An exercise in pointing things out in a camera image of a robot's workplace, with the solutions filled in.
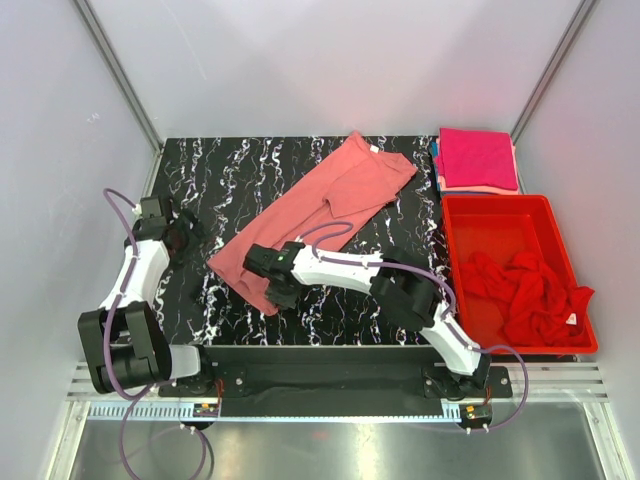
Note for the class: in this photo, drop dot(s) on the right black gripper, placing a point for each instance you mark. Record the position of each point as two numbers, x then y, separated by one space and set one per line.
280 301

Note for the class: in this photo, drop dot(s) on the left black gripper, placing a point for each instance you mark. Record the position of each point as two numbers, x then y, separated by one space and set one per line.
197 237

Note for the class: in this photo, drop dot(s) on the salmon pink t shirt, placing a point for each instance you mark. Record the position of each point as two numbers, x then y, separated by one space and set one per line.
352 184

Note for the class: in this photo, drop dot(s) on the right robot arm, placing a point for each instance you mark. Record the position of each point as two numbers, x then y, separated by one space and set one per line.
408 296

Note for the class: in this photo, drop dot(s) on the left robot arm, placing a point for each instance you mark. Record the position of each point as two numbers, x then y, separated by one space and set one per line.
123 343

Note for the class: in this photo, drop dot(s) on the black marble pattern mat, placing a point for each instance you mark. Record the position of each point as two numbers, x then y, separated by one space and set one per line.
226 182

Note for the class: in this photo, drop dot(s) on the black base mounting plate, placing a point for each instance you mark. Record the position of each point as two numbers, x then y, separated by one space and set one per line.
326 400

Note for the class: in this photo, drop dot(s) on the blue folded t shirt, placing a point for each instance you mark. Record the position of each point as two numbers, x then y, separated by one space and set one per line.
434 148

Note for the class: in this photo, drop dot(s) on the magenta folded t shirt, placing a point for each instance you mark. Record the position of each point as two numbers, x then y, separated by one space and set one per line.
477 158

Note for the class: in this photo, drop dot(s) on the red plastic bin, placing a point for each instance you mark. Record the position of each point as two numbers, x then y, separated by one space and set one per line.
502 226

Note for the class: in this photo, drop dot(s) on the red t shirt in bin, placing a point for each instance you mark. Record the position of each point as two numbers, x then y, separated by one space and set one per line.
538 308

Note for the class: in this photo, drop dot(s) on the white cable duct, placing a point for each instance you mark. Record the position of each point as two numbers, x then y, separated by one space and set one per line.
200 412

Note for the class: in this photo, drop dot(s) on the left aluminium corner post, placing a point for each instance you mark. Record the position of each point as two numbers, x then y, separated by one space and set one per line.
109 55

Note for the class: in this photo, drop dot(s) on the aluminium corner post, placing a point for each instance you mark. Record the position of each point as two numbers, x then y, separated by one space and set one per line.
109 55
568 39

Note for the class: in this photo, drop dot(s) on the right aluminium corner post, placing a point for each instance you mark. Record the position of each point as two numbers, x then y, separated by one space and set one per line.
568 39

